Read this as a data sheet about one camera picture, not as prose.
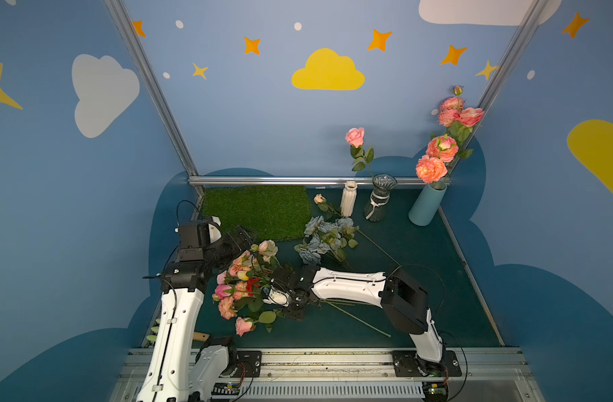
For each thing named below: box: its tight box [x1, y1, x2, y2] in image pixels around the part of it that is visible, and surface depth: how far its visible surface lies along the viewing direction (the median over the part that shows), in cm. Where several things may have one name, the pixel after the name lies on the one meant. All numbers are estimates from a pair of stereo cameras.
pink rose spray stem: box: [438, 85, 467, 147], surface depth 86 cm
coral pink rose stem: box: [447, 107, 485, 172], surface depth 83 cm
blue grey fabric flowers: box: [293, 215, 360, 270], surface depth 97 cm
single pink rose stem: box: [345, 127, 375, 177], surface depth 81 cm
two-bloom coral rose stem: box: [415, 134, 459, 191], surface depth 67 cm
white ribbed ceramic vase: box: [339, 180, 358, 218], surface depth 104 cm
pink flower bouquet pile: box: [211, 239, 286, 336], surface depth 86 cm
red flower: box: [246, 277, 261, 297], surface depth 87 cm
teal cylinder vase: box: [408, 181, 448, 227], surface depth 103 cm
